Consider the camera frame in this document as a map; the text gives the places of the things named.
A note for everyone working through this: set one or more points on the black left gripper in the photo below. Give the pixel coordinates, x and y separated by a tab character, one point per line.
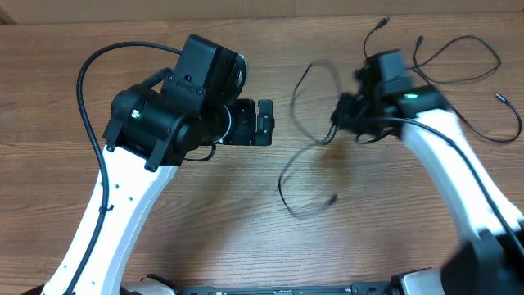
244	134

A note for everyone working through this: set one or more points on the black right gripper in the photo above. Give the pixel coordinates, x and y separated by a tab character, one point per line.
345	119

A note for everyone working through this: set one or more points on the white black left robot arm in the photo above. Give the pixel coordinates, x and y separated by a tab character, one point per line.
152	128

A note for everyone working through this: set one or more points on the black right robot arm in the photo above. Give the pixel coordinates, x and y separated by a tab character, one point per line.
489	226

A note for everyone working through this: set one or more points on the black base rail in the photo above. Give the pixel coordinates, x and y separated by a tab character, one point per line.
286	291

